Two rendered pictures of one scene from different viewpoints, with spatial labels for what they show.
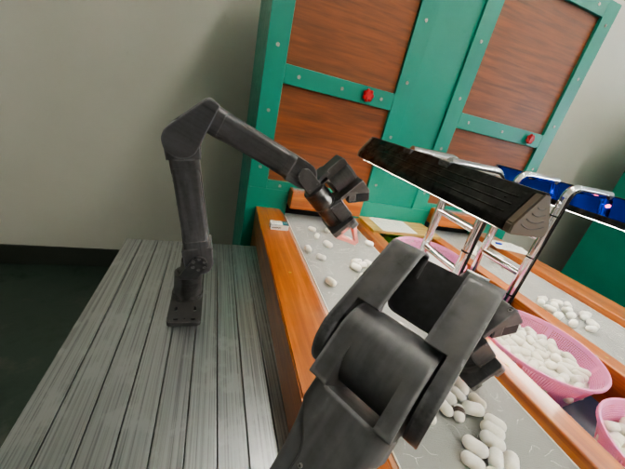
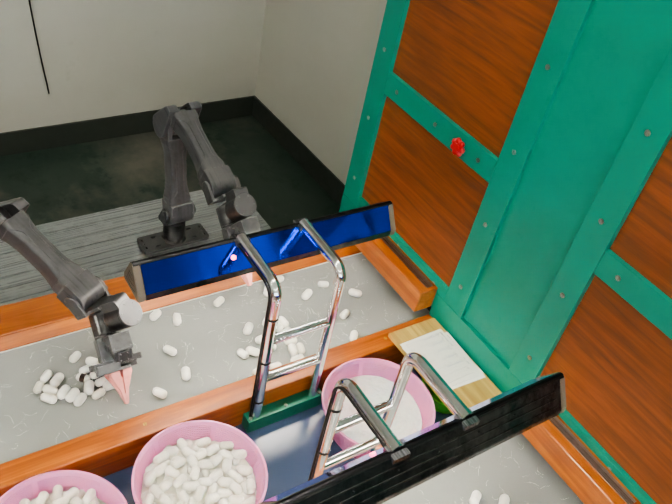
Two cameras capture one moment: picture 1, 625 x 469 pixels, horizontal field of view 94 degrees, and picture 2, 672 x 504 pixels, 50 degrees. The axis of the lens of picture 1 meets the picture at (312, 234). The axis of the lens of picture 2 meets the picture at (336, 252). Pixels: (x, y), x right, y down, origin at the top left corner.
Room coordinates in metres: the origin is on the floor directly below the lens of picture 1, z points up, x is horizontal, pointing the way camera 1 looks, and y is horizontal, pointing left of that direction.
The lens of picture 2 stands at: (0.47, -1.38, 2.04)
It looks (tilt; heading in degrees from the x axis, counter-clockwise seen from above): 39 degrees down; 69
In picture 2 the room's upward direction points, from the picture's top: 13 degrees clockwise
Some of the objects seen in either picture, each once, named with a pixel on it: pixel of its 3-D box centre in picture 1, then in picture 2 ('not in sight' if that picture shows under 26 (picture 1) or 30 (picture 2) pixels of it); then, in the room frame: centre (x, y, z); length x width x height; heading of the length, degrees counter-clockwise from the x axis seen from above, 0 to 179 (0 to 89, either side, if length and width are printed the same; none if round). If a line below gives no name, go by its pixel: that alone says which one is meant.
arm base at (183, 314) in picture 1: (188, 284); (174, 229); (0.58, 0.26, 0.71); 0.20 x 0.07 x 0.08; 22
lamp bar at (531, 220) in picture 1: (422, 168); (272, 241); (0.75, -0.23, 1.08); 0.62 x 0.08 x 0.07; 20
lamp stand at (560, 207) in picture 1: (526, 247); (378, 467); (0.91, -0.68, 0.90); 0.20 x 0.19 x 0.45; 20
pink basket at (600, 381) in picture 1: (529, 355); (199, 488); (0.59, -0.58, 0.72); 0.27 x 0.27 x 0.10
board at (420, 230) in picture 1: (399, 227); (450, 372); (1.21, -0.36, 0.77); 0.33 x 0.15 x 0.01; 110
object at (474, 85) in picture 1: (404, 92); (649, 170); (1.56, -0.27, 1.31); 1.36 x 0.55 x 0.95; 110
